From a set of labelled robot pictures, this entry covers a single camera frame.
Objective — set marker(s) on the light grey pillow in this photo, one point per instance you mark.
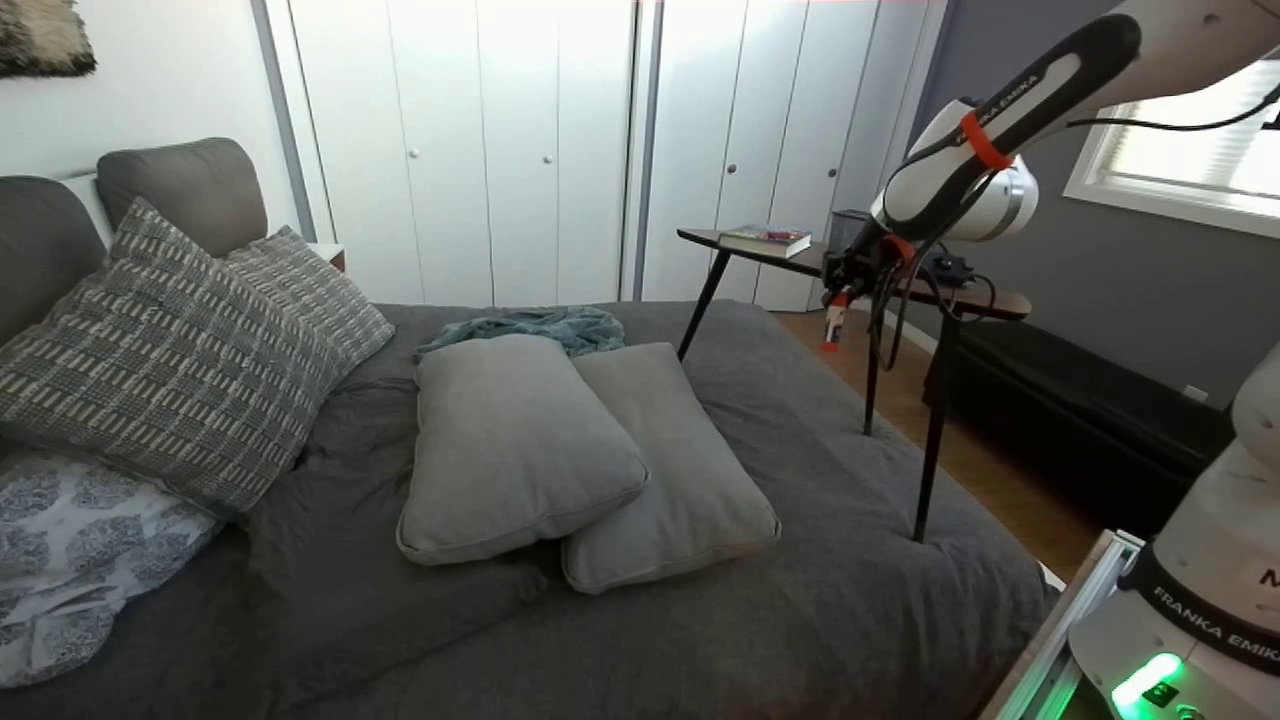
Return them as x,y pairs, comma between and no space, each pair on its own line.
515,450
680,480

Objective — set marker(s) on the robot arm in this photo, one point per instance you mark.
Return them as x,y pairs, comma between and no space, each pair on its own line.
1215,520

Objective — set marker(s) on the black bench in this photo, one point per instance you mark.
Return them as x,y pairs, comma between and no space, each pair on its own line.
1080,420

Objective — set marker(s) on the large grey patterned pillow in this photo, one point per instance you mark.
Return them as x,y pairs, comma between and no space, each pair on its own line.
160,360

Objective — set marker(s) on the small grey patterned pillow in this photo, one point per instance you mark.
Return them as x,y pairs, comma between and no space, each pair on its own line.
320,300

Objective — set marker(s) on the book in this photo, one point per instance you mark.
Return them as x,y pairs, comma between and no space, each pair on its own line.
765,240

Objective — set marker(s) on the black device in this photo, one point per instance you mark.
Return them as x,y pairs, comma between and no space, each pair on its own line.
945,270

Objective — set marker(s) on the grey bed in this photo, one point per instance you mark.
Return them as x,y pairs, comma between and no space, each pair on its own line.
800,560

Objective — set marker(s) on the wall socket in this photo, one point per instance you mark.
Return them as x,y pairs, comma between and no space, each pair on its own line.
1196,393

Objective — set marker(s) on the black cup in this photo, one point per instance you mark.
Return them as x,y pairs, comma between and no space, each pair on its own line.
848,228

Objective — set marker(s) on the white closet doors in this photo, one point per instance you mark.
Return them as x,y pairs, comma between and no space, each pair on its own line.
770,130
470,150

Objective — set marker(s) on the blue floral pillow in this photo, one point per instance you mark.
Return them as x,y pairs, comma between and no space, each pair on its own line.
80,560

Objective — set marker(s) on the white glue stick red cap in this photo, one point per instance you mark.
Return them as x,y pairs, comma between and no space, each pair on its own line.
833,325

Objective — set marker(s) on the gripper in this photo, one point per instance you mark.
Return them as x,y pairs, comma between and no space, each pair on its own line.
862,262

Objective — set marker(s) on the nightstand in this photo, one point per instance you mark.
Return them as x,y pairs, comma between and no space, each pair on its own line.
330,256

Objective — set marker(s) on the furry wall hanging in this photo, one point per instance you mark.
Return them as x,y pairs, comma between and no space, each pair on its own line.
40,35

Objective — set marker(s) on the window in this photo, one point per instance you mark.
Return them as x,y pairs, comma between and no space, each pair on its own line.
1190,150

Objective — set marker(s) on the teal cloth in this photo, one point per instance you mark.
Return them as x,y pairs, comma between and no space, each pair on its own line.
560,326

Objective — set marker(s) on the dark grey pillow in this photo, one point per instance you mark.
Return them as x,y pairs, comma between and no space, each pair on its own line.
190,190
35,250

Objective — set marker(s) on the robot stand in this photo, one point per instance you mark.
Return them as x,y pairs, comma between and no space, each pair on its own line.
1050,640

